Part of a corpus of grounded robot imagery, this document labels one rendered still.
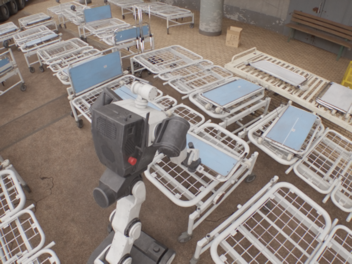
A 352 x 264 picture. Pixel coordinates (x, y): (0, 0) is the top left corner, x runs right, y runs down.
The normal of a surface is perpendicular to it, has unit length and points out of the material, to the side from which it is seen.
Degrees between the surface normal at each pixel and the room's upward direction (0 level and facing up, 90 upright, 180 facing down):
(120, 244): 51
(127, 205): 62
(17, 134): 0
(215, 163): 1
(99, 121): 69
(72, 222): 0
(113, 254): 37
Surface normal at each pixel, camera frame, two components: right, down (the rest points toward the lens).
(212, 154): -0.01, -0.73
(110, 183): -0.23, -0.45
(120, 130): -0.53, 0.25
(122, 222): -0.41, -0.08
